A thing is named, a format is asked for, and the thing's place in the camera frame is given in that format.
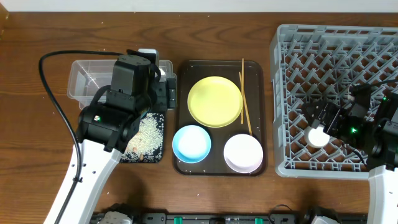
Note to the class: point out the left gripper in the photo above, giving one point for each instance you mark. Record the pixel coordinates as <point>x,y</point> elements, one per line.
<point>171,93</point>

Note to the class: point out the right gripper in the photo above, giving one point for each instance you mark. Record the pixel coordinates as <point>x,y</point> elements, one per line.
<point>339,114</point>

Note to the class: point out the white cup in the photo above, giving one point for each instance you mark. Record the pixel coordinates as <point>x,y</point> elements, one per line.
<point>315,137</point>

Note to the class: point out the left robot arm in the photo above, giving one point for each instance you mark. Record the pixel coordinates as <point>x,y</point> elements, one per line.
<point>105,128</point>

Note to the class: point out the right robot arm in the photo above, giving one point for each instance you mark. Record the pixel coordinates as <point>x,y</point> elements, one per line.
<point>377,138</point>

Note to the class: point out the grey dishwasher rack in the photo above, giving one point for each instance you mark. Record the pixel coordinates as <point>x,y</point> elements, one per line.
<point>310,63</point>

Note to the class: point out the black waste tray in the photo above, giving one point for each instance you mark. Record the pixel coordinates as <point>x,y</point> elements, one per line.
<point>157,157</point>

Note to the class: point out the yellow plate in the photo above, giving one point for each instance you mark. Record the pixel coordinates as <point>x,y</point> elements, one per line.
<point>215,102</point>

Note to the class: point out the blue bowl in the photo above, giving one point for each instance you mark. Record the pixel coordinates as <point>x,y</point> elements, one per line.
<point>191,144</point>

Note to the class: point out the pile of rice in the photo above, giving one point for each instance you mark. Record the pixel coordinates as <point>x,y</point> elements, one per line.
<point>149,137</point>

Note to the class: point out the brown serving tray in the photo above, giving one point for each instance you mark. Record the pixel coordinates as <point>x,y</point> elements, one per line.
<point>192,71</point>

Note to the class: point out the pink bowl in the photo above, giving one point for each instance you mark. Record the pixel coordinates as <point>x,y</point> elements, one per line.
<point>243,153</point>

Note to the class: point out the clear plastic bin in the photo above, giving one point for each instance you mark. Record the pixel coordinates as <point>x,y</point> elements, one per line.
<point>87,77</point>

